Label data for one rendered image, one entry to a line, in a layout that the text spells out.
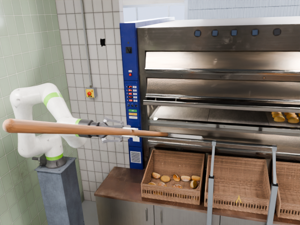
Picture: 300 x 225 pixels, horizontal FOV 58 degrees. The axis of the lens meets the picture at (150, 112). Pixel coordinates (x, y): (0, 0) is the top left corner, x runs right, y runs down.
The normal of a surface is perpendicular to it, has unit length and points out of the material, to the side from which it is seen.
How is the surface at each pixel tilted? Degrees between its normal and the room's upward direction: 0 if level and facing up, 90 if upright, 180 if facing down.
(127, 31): 90
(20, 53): 90
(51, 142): 87
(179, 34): 90
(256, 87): 70
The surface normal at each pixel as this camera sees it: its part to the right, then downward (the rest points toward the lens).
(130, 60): -0.27, 0.34
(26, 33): 0.96, 0.06
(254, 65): -0.26, 0.00
